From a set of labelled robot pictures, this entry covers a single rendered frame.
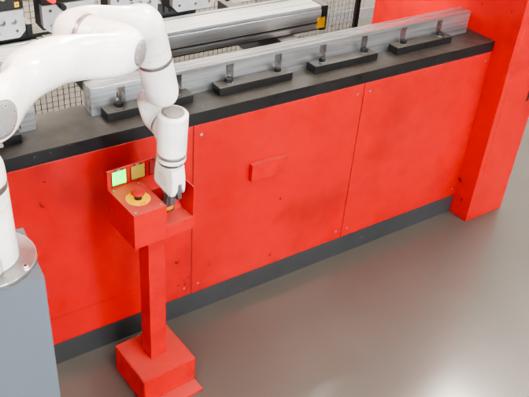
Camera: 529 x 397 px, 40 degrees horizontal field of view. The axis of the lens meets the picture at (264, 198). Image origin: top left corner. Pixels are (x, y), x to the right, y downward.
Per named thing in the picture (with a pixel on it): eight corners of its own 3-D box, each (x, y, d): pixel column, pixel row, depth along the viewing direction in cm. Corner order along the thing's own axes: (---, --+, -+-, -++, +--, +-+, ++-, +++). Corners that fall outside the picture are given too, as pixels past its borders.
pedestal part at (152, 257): (151, 359, 246) (147, 233, 215) (142, 348, 249) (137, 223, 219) (166, 352, 249) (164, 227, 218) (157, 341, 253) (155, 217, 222)
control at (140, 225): (135, 250, 208) (132, 198, 198) (109, 221, 218) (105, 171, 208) (194, 228, 218) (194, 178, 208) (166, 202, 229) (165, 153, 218)
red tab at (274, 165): (251, 182, 261) (252, 165, 257) (248, 179, 262) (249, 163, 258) (285, 172, 268) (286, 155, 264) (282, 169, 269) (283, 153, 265)
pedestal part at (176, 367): (152, 417, 241) (151, 392, 234) (116, 369, 257) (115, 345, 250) (202, 390, 251) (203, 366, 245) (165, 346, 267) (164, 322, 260)
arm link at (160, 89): (114, 42, 183) (139, 128, 206) (147, 74, 174) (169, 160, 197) (145, 27, 186) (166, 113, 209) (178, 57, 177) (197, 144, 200)
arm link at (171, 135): (149, 145, 203) (166, 163, 198) (149, 106, 194) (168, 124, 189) (175, 136, 207) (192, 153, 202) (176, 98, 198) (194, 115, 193)
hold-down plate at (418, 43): (397, 55, 282) (397, 48, 280) (387, 50, 286) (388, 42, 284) (451, 42, 297) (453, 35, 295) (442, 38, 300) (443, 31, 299)
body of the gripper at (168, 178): (150, 150, 204) (149, 180, 212) (169, 171, 199) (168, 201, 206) (172, 142, 208) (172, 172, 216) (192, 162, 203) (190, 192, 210)
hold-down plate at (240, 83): (220, 96, 243) (220, 88, 242) (211, 90, 247) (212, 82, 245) (292, 79, 258) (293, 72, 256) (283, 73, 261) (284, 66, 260)
